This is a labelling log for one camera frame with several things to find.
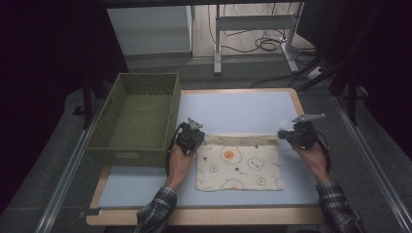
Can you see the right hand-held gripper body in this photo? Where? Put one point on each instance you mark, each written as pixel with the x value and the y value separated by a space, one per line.
pixel 302 131

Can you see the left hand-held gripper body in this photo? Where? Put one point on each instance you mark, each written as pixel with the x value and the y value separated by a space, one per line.
pixel 188 136

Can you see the cream flower print cloth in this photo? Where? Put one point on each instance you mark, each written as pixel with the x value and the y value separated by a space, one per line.
pixel 239 168

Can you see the person's right hand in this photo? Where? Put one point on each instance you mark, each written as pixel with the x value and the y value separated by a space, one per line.
pixel 312 161

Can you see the person's left hand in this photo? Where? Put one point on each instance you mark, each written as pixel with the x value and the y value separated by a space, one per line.
pixel 179 168

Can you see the green woven basket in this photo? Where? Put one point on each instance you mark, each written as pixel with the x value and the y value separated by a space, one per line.
pixel 139 123

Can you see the black tripod stand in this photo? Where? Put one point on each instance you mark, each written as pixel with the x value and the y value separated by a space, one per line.
pixel 353 93

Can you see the wooden edged table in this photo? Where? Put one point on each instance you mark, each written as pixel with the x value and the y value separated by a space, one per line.
pixel 226 216

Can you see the white cabinet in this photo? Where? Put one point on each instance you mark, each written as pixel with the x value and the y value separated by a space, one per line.
pixel 149 30

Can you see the metal floor rail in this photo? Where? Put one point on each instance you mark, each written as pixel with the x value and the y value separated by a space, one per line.
pixel 61 184
pixel 372 161

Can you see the black post stand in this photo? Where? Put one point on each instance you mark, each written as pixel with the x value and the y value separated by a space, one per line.
pixel 86 97

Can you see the grey metal stand frame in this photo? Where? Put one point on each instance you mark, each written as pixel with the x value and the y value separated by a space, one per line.
pixel 252 22

